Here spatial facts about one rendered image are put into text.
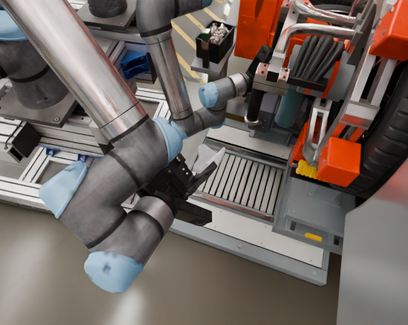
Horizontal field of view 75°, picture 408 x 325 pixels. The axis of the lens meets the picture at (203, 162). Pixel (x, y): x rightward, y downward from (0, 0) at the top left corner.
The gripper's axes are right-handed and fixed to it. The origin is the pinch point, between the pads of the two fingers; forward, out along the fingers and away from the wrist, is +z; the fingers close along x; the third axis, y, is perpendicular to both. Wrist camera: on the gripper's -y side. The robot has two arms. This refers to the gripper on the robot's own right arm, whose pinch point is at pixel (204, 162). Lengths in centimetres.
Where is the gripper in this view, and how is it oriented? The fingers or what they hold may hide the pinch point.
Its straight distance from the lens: 65.7
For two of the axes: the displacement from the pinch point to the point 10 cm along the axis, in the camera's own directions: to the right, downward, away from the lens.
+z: 3.7, -5.2, 7.7
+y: -6.0, -7.6, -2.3
